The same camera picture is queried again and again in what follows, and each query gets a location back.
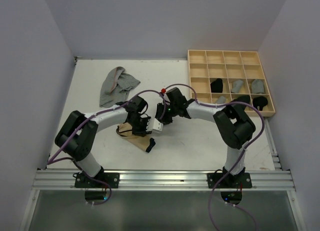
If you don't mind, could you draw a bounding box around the black rolled sock upper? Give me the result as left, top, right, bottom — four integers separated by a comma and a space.
210, 78, 223, 93

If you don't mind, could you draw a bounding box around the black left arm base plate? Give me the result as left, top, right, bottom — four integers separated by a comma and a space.
72, 172, 120, 189

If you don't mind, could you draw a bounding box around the black rolled sock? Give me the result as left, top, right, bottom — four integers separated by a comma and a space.
252, 96, 269, 111
233, 95, 251, 105
210, 78, 223, 93

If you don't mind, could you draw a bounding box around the grey rolled sock right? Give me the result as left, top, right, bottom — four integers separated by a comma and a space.
251, 79, 265, 94

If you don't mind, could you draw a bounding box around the beige underwear with navy trim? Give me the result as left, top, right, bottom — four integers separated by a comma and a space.
116, 122, 156, 153

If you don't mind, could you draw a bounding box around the black rolled sock lower middle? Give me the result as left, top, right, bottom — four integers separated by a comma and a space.
233, 95, 251, 105

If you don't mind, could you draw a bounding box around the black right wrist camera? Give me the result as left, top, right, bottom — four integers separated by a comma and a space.
166, 87, 187, 105

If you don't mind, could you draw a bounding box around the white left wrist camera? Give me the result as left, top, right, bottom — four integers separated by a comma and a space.
148, 118, 163, 133

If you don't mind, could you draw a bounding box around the grey rolled sock middle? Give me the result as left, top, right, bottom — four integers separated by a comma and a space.
230, 79, 244, 94

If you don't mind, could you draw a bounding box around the black rolled sock lower right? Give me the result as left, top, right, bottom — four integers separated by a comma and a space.
252, 96, 269, 111

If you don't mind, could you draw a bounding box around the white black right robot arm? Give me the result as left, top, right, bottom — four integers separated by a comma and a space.
155, 98, 256, 188

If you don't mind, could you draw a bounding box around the grey rolled sock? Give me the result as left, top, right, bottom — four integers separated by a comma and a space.
215, 96, 227, 105
251, 79, 265, 94
230, 79, 244, 94

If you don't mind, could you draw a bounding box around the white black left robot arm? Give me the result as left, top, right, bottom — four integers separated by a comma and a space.
54, 96, 156, 188

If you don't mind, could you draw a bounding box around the wooden compartment tray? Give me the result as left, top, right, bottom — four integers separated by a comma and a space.
187, 49, 276, 117

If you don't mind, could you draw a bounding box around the grey striped underwear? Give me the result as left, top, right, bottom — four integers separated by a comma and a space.
99, 66, 141, 108

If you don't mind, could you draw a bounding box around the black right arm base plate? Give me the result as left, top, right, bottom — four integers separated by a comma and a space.
206, 172, 253, 189

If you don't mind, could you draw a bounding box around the aluminium frame rail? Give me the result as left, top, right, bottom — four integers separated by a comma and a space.
31, 168, 296, 191

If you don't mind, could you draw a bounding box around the grey rolled sock lower left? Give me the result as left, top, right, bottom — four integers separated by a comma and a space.
215, 96, 227, 105

